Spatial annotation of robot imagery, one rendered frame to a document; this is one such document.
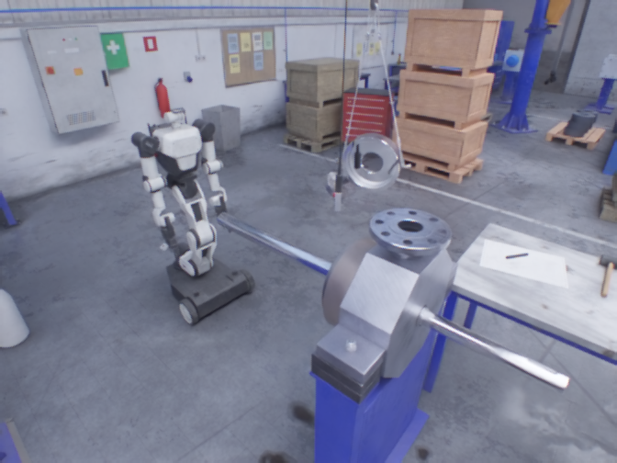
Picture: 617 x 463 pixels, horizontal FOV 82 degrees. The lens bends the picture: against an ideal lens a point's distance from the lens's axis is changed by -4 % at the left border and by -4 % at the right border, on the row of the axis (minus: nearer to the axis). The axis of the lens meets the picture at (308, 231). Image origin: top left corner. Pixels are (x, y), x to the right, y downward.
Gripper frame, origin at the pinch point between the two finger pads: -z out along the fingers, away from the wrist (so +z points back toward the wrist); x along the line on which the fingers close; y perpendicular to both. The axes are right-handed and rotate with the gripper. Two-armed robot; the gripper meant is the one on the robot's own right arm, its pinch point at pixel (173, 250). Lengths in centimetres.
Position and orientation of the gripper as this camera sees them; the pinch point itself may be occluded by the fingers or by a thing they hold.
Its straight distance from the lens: 278.3
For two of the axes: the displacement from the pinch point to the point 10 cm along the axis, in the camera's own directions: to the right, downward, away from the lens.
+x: 7.0, 1.8, -6.9
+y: 7.0, -3.6, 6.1
